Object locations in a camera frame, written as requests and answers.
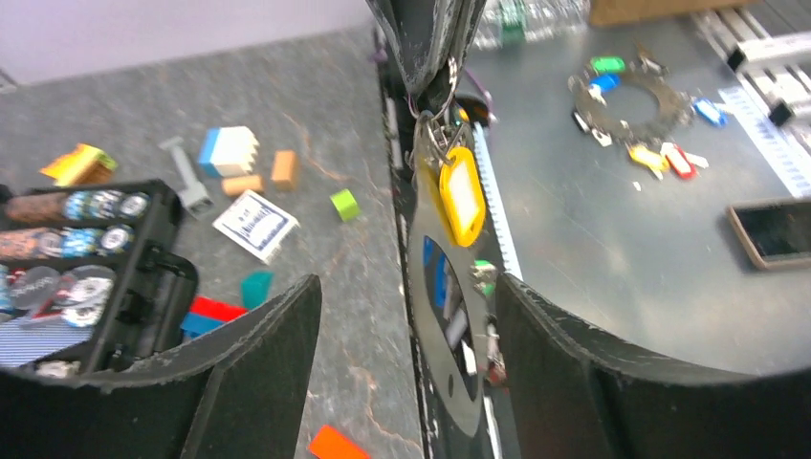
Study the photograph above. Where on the green key tag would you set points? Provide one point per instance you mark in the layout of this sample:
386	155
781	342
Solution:
484	275

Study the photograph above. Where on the blue key tag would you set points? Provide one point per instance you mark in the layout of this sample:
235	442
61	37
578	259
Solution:
436	270

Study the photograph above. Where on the yellow orange brick pile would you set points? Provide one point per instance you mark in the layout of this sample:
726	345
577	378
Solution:
85	165

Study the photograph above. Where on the blue red brick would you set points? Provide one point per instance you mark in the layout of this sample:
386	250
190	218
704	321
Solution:
206	314

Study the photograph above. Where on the smartphone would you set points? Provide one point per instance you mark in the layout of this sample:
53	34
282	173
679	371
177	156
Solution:
774	233

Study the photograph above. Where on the blue white brick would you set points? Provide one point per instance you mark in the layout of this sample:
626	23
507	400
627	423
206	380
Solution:
228	152

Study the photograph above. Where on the black poker chip case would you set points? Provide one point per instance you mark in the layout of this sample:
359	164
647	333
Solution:
89	280

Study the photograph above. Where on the blue playing card box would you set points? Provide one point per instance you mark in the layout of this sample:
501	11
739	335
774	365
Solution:
256	225

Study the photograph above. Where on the teal flat piece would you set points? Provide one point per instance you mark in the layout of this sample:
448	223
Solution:
255	289

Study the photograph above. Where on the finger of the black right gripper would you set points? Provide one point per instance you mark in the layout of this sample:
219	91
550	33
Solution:
462	27
418	34

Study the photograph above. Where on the plastic water bottle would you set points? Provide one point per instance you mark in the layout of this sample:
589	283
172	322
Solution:
508	22

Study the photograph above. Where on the cardboard box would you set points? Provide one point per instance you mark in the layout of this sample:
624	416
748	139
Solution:
605	13

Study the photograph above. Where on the green cube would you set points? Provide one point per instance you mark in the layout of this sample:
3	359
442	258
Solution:
345	205

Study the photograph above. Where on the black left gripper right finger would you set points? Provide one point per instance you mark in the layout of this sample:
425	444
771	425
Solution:
578	391

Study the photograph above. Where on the wooden cylinder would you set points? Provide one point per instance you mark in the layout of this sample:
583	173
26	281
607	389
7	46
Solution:
235	186

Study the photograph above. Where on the yellow key tag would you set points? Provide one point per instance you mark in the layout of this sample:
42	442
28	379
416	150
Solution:
462	196

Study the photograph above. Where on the grey plastic bolt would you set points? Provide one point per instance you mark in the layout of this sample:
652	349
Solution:
194	196

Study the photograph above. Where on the aluminium profile rail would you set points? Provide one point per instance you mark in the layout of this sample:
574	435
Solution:
777	65

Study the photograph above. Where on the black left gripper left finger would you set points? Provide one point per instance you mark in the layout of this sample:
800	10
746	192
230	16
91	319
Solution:
235	392

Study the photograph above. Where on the orange wooden block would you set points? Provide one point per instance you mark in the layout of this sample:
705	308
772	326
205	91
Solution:
285	170

